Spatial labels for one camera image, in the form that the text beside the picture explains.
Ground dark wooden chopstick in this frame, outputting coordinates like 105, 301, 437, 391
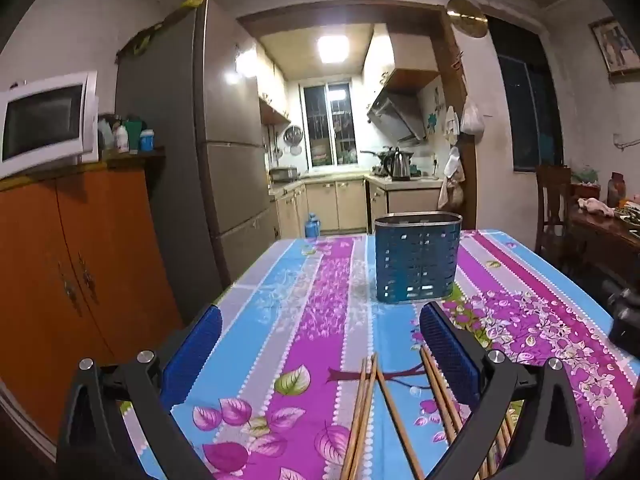
372, 353, 424, 480

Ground beige kitchen cabinets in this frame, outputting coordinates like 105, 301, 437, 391
269, 174, 442, 238

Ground kitchen window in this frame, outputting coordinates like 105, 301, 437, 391
302, 81, 358, 168

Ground dark wooden side table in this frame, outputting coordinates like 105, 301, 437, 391
567, 183, 639, 289

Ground wooden chair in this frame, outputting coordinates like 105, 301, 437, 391
535, 165, 570, 266

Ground orange wooden cabinet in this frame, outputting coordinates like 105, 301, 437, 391
1, 151, 183, 441

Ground colourful floral tablecloth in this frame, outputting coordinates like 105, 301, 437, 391
170, 231, 639, 479

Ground dark blue room window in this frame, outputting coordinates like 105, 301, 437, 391
488, 18, 564, 172

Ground blue perforated utensil holder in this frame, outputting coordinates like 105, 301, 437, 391
374, 211, 462, 304

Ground white hanging plastic bag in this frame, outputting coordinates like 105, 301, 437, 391
460, 96, 485, 136

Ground steel electric kettle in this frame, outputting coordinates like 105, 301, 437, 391
383, 148, 412, 181

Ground steel range hood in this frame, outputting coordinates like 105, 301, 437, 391
367, 90, 426, 144

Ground blue gas cylinder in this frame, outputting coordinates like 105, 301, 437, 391
305, 212, 321, 238

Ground white microwave oven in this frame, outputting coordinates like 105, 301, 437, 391
1, 70, 100, 178

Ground grey tall refrigerator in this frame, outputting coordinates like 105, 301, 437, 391
115, 0, 277, 321

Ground framed wall picture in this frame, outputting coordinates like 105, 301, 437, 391
589, 18, 640, 77

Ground round gold wall clock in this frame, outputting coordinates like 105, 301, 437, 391
446, 0, 488, 38

